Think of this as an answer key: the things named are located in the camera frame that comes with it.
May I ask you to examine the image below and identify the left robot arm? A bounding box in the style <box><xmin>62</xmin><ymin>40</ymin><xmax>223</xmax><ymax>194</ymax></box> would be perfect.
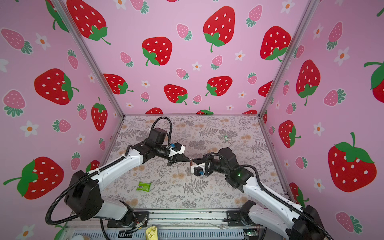
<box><xmin>45</xmin><ymin>125</ymin><xmax>191</xmax><ymax>227</ymax></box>

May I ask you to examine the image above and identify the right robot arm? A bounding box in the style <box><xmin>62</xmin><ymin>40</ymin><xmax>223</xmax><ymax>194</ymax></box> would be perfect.
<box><xmin>191</xmin><ymin>148</ymin><xmax>332</xmax><ymax>240</ymax></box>

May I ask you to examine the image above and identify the green packet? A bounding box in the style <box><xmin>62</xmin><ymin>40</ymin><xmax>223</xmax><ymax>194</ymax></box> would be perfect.
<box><xmin>137</xmin><ymin>182</ymin><xmax>152</xmax><ymax>192</ymax></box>

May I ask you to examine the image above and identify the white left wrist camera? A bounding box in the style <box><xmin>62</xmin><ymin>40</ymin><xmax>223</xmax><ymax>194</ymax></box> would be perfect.
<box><xmin>169</xmin><ymin>143</ymin><xmax>186</xmax><ymax>157</ymax></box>

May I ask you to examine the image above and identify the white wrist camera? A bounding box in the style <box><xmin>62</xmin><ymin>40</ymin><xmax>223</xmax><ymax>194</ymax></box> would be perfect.
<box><xmin>191</xmin><ymin>164</ymin><xmax>205</xmax><ymax>177</ymax></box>
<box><xmin>169</xmin><ymin>143</ymin><xmax>186</xmax><ymax>157</ymax></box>

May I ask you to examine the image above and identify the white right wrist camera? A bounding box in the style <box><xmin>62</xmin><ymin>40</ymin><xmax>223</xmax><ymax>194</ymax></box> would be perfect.
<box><xmin>191</xmin><ymin>164</ymin><xmax>205</xmax><ymax>177</ymax></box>

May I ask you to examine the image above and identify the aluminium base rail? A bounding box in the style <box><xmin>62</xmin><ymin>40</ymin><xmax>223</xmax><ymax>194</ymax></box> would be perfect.
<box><xmin>61</xmin><ymin>209</ymin><xmax>283</xmax><ymax>240</ymax></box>

